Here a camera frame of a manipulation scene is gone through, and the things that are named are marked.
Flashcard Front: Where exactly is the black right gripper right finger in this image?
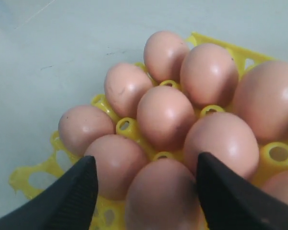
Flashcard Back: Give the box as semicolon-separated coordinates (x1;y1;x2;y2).
197;152;288;230

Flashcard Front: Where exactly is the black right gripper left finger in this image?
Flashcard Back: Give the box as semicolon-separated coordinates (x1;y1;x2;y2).
0;156;98;230

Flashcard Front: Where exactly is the brown egg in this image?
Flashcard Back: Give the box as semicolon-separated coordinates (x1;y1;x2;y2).
180;43;239;107
84;134;149;200
58;105;115;157
136;86;196;151
104;62;153;119
144;31;190;83
183;112;259;179
125;158;200;230
232;60;288;142
261;170;288;204

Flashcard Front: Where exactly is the yellow plastic egg tray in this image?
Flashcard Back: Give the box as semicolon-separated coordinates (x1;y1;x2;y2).
9;32;288;230

